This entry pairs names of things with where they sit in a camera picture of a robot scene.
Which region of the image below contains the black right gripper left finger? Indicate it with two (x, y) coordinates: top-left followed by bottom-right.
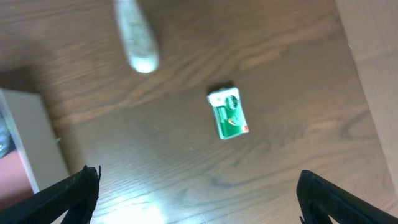
(1, 166), (101, 224)

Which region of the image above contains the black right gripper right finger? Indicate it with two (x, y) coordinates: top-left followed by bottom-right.
(296, 170), (397, 224)

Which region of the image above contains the green soap bar pack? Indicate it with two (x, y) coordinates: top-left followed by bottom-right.
(207, 87), (249, 140)

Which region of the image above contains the clear spray bottle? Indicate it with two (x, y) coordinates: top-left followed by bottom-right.
(0, 114), (16, 159)

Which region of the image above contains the white box pink interior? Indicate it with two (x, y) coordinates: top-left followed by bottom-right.
(1, 89), (69, 209)

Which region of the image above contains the cream lotion tube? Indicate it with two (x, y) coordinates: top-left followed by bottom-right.
(114, 0), (160, 73)

